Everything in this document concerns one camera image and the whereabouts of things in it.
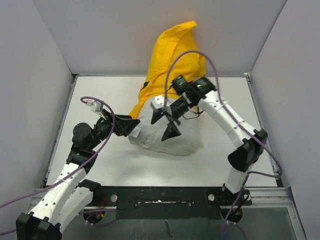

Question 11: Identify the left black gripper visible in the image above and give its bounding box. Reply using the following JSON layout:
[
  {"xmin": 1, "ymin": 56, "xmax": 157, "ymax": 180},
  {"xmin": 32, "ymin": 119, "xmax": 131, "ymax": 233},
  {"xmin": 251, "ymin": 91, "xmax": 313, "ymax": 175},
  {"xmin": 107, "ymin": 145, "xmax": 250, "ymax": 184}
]
[{"xmin": 88, "ymin": 108, "xmax": 140, "ymax": 150}]

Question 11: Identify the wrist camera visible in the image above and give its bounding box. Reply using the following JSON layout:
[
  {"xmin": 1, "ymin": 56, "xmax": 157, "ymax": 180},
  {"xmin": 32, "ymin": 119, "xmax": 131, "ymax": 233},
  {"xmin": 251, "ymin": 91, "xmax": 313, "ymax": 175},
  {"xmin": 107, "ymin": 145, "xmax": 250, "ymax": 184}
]
[
  {"xmin": 86, "ymin": 100, "xmax": 104, "ymax": 118},
  {"xmin": 150, "ymin": 95, "xmax": 167, "ymax": 112}
]

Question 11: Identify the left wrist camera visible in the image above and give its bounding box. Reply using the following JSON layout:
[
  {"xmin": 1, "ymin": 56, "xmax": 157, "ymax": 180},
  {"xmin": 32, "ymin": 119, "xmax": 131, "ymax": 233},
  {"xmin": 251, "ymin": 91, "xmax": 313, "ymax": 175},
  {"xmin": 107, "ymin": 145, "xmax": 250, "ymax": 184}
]
[{"xmin": 86, "ymin": 100, "xmax": 104, "ymax": 118}]

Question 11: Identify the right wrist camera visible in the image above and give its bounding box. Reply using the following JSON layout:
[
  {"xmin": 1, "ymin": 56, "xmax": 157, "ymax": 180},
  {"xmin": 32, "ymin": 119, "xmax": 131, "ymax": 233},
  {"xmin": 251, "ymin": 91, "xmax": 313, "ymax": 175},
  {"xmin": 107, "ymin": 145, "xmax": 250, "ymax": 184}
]
[{"xmin": 150, "ymin": 95, "xmax": 167, "ymax": 112}]

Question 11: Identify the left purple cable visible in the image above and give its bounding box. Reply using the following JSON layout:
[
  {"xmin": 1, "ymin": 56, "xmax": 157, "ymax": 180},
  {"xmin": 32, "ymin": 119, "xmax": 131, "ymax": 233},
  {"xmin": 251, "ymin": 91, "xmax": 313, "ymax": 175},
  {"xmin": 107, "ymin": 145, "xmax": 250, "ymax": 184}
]
[{"xmin": 0, "ymin": 96, "xmax": 121, "ymax": 236}]

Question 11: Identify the yellow printed pillowcase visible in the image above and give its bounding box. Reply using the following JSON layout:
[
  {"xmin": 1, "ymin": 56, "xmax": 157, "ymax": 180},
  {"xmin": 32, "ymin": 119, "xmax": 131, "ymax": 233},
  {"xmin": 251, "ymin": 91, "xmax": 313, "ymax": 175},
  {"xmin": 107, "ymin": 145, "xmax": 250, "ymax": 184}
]
[{"xmin": 129, "ymin": 21, "xmax": 206, "ymax": 118}]

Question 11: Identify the aluminium frame rail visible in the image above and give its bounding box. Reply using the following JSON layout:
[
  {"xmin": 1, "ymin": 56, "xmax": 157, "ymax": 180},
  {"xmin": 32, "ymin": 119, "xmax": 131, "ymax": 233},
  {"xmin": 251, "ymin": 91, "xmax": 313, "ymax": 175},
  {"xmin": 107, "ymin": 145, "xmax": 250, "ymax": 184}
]
[{"xmin": 26, "ymin": 76, "xmax": 305, "ymax": 240}]

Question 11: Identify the white pillow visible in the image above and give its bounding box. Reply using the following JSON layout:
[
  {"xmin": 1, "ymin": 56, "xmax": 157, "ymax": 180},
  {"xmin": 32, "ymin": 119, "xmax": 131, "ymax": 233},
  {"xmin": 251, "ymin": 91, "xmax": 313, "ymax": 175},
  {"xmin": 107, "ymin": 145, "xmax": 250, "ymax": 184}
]
[{"xmin": 128, "ymin": 95, "xmax": 201, "ymax": 156}]

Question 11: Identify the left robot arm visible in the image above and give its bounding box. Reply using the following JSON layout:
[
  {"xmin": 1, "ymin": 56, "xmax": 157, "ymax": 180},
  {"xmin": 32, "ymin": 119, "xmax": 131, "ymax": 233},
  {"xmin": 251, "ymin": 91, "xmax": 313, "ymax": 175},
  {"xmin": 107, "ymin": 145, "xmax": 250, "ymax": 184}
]
[{"xmin": 15, "ymin": 110, "xmax": 140, "ymax": 240}]

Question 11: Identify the purple cable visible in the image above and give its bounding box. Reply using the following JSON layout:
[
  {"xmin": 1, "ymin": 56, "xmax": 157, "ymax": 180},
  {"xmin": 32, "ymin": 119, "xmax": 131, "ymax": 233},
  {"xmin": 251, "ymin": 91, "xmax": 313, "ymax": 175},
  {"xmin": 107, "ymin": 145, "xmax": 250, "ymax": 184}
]
[
  {"xmin": 0, "ymin": 96, "xmax": 121, "ymax": 236},
  {"xmin": 163, "ymin": 49, "xmax": 283, "ymax": 240}
]

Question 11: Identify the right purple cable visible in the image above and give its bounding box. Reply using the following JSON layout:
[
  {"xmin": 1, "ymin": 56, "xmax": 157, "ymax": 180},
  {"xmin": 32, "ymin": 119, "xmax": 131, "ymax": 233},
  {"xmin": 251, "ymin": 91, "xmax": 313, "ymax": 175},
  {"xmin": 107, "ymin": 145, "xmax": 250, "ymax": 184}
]
[{"xmin": 163, "ymin": 49, "xmax": 283, "ymax": 240}]

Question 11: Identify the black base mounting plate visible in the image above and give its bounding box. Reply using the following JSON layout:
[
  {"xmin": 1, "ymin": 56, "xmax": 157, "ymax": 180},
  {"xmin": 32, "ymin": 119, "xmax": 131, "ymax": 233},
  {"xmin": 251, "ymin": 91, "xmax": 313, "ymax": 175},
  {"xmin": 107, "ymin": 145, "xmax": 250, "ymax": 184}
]
[{"xmin": 85, "ymin": 186, "xmax": 252, "ymax": 220}]

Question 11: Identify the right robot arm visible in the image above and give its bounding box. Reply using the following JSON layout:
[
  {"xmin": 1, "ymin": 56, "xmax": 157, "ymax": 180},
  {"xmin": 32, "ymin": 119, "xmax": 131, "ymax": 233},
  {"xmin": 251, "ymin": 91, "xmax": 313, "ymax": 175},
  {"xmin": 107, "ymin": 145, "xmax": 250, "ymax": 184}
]
[{"xmin": 150, "ymin": 75, "xmax": 268, "ymax": 205}]

